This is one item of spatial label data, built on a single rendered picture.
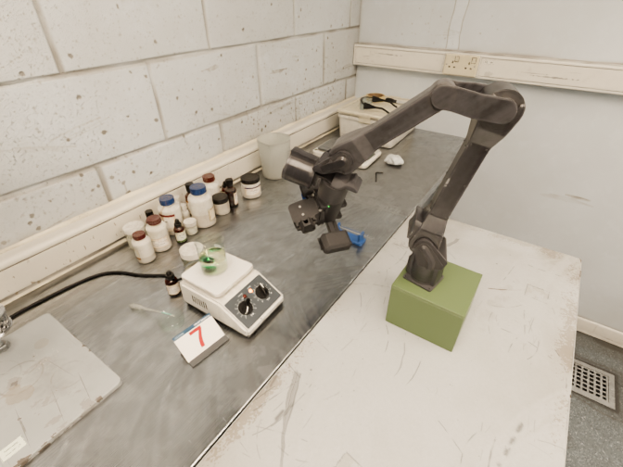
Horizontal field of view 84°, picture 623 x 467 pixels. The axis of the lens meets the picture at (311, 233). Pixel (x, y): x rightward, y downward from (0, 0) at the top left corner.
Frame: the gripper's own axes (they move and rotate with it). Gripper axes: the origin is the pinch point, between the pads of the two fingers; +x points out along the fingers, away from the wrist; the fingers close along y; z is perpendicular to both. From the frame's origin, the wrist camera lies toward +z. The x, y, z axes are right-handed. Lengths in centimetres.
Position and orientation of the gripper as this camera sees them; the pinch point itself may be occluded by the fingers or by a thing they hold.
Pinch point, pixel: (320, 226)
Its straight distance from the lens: 80.7
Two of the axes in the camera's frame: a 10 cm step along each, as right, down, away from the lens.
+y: 3.0, 8.3, -4.7
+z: -9.4, 1.7, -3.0
